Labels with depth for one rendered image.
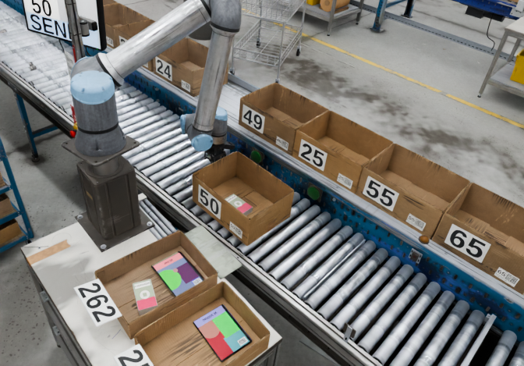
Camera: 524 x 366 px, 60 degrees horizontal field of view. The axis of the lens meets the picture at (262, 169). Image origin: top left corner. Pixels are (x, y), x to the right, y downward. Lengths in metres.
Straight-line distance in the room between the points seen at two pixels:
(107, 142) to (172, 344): 0.78
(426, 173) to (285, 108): 0.89
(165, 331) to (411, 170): 1.36
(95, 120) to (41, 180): 1.99
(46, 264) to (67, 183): 1.61
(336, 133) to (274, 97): 0.46
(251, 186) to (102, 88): 0.95
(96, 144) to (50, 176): 1.94
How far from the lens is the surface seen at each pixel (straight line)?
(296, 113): 2.62
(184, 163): 2.48
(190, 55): 3.17
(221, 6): 1.78
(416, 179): 2.35
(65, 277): 2.02
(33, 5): 2.71
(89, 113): 1.75
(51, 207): 3.46
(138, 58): 1.88
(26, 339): 2.82
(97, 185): 1.88
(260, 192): 2.28
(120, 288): 1.92
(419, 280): 2.11
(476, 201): 2.27
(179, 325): 1.80
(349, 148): 2.48
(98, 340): 1.82
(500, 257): 2.02
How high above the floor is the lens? 2.28
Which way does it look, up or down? 39 degrees down
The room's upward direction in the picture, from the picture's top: 6 degrees clockwise
